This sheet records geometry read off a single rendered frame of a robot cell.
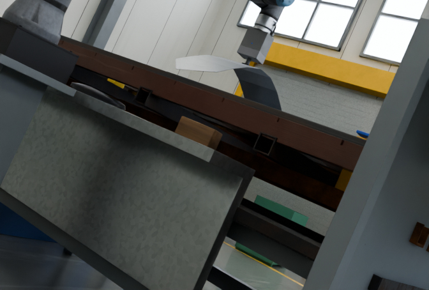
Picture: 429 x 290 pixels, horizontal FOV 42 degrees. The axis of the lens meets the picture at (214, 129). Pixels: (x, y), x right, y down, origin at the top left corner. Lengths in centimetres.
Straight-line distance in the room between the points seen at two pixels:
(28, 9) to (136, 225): 61
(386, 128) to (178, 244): 68
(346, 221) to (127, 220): 76
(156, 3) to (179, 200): 1030
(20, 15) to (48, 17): 7
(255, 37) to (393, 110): 113
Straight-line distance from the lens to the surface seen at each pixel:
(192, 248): 140
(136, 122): 137
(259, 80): 207
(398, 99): 95
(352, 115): 1063
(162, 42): 1195
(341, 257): 92
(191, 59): 186
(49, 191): 176
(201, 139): 137
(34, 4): 149
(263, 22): 202
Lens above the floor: 65
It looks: 4 degrees up
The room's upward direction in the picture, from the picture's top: 24 degrees clockwise
